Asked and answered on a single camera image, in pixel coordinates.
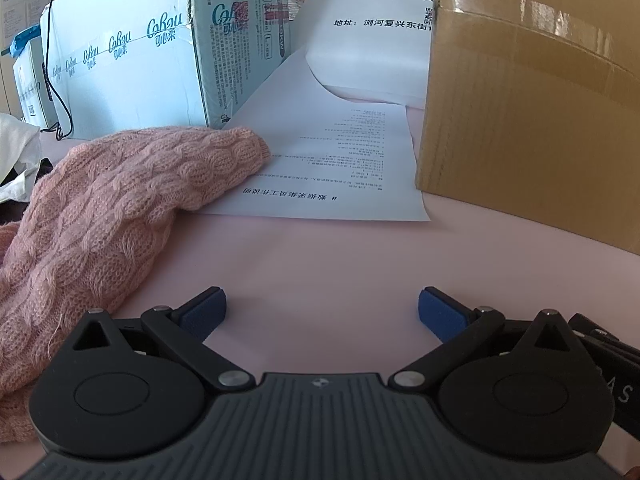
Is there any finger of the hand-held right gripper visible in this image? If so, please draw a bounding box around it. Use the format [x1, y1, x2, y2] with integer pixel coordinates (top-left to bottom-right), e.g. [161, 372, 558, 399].
[569, 312, 640, 361]

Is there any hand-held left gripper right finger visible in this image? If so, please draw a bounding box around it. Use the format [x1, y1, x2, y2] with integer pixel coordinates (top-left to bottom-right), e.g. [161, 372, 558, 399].
[390, 287, 581, 392]

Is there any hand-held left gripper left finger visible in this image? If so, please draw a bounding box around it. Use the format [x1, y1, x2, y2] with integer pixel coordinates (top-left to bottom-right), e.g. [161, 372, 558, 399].
[72, 287, 256, 392]

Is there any pink knit sweater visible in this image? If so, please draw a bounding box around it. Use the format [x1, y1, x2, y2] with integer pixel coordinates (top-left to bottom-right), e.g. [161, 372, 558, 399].
[0, 126, 273, 443]

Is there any white printed paper sheet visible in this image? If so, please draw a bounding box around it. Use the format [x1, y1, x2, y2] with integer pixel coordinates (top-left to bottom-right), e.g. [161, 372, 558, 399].
[202, 45, 432, 222]

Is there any brown cardboard box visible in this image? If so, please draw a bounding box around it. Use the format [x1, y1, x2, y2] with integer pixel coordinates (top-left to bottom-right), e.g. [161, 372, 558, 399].
[414, 0, 640, 256]

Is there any large light blue carton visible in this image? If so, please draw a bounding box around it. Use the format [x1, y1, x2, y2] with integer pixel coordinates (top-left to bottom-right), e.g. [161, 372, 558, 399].
[39, 0, 303, 141]

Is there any white cloth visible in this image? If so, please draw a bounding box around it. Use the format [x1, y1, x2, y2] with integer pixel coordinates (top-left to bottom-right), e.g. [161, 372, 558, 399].
[0, 112, 43, 202]

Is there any white printed foam bag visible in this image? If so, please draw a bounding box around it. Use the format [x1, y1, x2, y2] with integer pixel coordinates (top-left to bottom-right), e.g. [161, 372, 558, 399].
[289, 0, 436, 111]

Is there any small light blue box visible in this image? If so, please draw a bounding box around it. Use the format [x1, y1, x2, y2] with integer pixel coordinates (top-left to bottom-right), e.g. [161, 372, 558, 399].
[12, 40, 61, 131]

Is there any blue plastic wrap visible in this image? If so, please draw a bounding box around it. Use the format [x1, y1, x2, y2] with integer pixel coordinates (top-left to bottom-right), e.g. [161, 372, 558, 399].
[0, 24, 43, 58]

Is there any black cable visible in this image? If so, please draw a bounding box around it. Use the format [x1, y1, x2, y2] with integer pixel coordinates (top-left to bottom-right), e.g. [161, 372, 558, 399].
[42, 0, 76, 142]

